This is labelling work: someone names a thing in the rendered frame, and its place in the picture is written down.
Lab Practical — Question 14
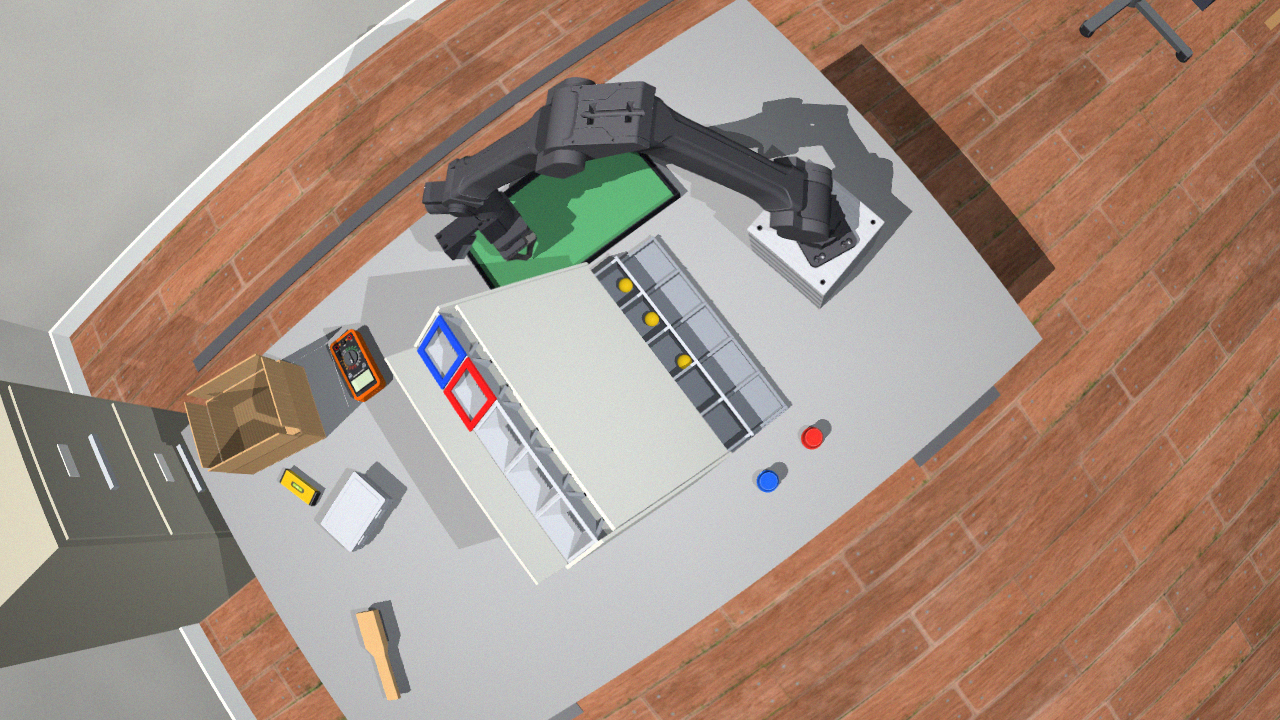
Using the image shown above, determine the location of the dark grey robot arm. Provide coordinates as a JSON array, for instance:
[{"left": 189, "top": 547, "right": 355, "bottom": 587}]
[{"left": 422, "top": 77, "right": 858, "bottom": 268}]

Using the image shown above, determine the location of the red square frame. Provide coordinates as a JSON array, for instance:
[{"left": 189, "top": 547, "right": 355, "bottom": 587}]
[{"left": 444, "top": 357, "right": 497, "bottom": 432}]

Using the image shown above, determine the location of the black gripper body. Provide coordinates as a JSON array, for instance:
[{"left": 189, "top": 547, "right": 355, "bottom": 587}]
[{"left": 476, "top": 191, "right": 530, "bottom": 259}]

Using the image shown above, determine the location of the blue square funnel rim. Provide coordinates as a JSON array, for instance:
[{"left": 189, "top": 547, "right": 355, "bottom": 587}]
[{"left": 417, "top": 315, "right": 467, "bottom": 389}]

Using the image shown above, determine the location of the green tray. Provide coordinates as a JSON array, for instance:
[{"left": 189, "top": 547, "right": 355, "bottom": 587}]
[{"left": 467, "top": 152, "right": 681, "bottom": 290}]

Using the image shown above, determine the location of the red plug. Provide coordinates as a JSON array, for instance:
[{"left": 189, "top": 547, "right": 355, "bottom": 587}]
[{"left": 801, "top": 427, "right": 823, "bottom": 448}]

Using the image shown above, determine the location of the open brown cardboard box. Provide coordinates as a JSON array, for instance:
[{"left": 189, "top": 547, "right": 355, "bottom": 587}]
[{"left": 184, "top": 354, "right": 326, "bottom": 475}]

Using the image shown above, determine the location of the yellow spirit level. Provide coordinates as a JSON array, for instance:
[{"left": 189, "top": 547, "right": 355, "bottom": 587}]
[{"left": 279, "top": 469, "right": 321, "bottom": 506}]

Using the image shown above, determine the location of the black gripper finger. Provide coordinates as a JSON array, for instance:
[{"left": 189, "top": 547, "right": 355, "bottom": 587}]
[{"left": 504, "top": 231, "right": 538, "bottom": 261}]

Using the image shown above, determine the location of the orange digital multimeter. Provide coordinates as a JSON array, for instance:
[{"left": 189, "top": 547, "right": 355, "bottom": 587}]
[{"left": 330, "top": 329, "right": 387, "bottom": 402}]

